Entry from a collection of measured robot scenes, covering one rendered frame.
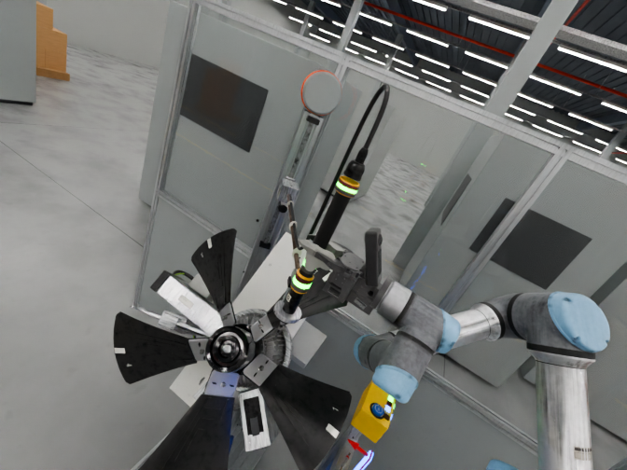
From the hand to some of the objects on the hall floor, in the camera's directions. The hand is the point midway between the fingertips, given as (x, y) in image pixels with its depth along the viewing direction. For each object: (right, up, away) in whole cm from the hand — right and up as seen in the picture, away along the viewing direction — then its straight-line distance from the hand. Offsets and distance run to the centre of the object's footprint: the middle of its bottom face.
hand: (309, 238), depth 67 cm
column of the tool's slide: (-68, -100, +127) cm, 175 cm away
